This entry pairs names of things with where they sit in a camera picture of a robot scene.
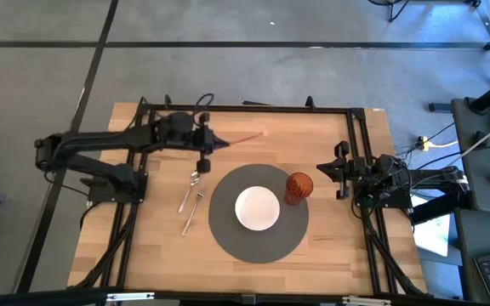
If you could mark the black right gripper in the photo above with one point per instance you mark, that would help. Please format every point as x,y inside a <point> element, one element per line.
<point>342,170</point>

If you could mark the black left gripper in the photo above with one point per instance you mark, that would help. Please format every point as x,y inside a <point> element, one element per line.
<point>204,140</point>

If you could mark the red straw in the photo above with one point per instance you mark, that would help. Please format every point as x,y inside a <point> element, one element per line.
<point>247,138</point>

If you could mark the orange plastic tumbler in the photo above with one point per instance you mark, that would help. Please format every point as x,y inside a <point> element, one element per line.
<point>298,187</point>

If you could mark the silver spoon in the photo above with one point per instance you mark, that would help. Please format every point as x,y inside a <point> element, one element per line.
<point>187,195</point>

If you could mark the white bowl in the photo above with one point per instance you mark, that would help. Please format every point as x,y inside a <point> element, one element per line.
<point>257,208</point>

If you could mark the silver fork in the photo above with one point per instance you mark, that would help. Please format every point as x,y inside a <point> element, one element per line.
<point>193,212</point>

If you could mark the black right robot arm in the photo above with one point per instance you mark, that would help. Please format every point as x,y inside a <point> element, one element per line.
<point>432,175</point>

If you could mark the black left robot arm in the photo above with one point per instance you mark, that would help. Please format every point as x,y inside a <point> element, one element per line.
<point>100,138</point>

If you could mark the round grey woven placemat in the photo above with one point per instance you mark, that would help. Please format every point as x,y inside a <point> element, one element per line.
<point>228,238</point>

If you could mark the yellow power strip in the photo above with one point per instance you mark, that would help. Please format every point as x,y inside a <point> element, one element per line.
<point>424,145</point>

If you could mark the white board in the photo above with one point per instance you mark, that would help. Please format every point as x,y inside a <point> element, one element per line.
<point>434,234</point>

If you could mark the dark grey desk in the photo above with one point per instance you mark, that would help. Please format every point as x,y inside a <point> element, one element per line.
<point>483,191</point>

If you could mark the black aluminium rig frame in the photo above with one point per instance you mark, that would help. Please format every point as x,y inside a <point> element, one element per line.
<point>270,109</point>

